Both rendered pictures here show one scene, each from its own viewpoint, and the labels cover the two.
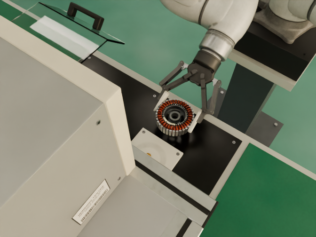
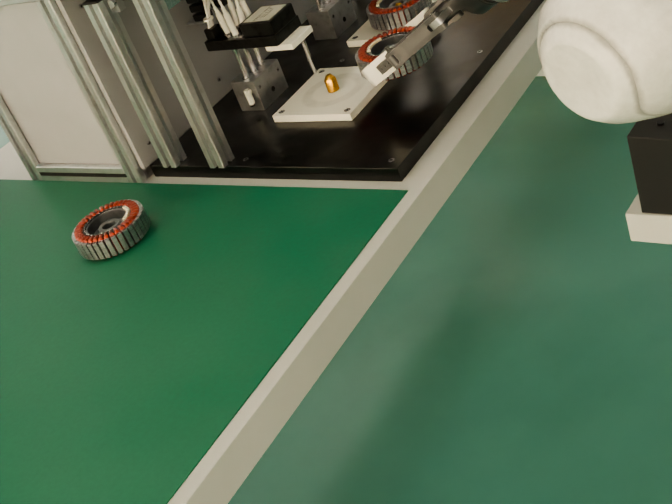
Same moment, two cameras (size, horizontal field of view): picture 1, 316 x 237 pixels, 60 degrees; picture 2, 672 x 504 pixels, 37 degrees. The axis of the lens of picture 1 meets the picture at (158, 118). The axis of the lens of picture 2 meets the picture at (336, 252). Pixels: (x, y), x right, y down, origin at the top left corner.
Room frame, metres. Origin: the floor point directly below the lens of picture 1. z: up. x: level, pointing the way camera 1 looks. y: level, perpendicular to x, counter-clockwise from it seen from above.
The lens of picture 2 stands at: (0.41, -1.44, 1.41)
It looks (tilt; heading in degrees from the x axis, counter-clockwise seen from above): 32 degrees down; 98
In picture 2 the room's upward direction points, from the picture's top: 22 degrees counter-clockwise
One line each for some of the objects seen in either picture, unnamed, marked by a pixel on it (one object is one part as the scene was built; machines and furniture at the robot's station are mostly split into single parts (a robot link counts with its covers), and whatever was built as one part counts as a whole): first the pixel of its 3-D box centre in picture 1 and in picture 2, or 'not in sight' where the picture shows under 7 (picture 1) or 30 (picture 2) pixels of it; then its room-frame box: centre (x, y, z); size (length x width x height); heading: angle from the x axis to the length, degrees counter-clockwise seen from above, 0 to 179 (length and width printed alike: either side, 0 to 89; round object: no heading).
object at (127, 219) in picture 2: not in sight; (111, 229); (-0.05, -0.16, 0.77); 0.11 x 0.11 x 0.04
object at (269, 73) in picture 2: not in sight; (259, 84); (0.19, 0.11, 0.80); 0.08 x 0.05 x 0.06; 54
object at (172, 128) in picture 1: (174, 117); (394, 53); (0.42, -0.05, 0.84); 0.11 x 0.11 x 0.04
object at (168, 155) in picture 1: (147, 159); (334, 92); (0.31, 0.03, 0.78); 0.15 x 0.15 x 0.01; 54
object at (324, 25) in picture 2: not in sight; (331, 15); (0.33, 0.31, 0.80); 0.08 x 0.05 x 0.06; 54
